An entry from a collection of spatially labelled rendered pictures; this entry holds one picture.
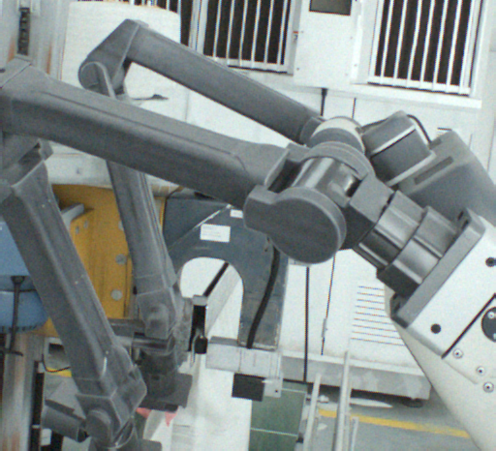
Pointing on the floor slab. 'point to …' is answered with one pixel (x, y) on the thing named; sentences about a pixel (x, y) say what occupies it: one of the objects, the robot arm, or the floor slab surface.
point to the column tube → (18, 398)
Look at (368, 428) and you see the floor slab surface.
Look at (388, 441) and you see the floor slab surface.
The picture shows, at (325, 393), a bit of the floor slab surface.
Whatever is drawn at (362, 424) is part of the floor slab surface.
